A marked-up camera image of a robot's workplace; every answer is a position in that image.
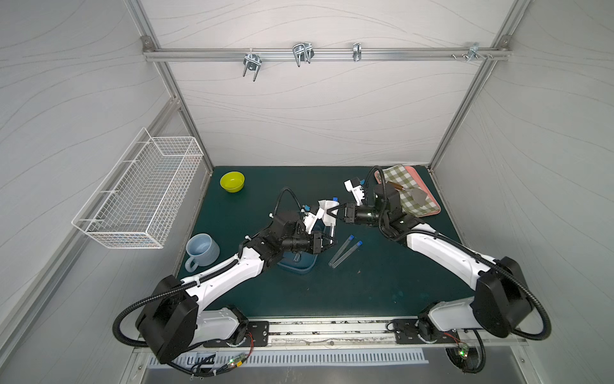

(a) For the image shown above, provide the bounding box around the white gauze wipe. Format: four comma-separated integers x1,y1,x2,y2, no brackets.
318,198,339,227

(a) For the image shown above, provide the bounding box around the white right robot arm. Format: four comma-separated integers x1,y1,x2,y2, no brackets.
340,179,537,342

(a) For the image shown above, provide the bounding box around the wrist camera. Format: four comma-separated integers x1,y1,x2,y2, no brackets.
344,177,366,206
302,205,324,235

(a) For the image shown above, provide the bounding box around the light blue mug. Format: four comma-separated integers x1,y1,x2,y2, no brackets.
185,234,220,273

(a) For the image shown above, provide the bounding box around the wooden handled metal spatula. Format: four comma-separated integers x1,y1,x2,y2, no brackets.
401,187,428,206

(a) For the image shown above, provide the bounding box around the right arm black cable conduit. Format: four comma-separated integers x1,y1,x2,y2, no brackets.
364,165,553,342

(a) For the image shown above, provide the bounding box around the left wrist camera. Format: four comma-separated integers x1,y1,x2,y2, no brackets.
302,205,324,235

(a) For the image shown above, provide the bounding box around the green white checkered cloth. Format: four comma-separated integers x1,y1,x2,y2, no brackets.
378,164,440,217

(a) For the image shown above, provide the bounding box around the metal clamp hook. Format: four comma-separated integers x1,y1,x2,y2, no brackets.
292,42,314,67
242,53,262,82
450,43,494,62
353,43,362,62

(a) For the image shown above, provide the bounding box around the pink plastic tray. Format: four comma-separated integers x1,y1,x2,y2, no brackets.
373,165,442,218

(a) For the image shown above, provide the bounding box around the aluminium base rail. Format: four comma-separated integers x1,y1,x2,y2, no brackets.
131,314,529,351

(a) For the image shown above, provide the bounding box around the yellow green bowl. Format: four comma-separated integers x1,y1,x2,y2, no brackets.
220,171,246,194

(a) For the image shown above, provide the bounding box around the white wire basket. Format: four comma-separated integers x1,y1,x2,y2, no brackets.
71,127,203,250

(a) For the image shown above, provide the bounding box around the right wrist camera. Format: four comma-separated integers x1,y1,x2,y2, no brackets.
344,177,366,206

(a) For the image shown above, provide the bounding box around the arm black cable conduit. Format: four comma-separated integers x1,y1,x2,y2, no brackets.
112,186,303,349
364,165,553,342

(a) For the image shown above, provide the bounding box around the blue plastic tub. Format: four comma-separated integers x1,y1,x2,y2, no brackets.
276,239,318,275

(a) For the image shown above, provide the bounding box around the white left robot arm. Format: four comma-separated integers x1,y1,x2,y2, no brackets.
135,210,334,364

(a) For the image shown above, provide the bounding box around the clear test tube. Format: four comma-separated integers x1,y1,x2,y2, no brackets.
327,197,339,235
329,235,355,267
331,241,363,269

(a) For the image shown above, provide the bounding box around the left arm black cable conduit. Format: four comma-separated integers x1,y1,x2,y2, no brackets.
112,186,303,349

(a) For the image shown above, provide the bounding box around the aluminium cross rail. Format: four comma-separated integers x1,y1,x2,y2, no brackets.
143,46,513,62

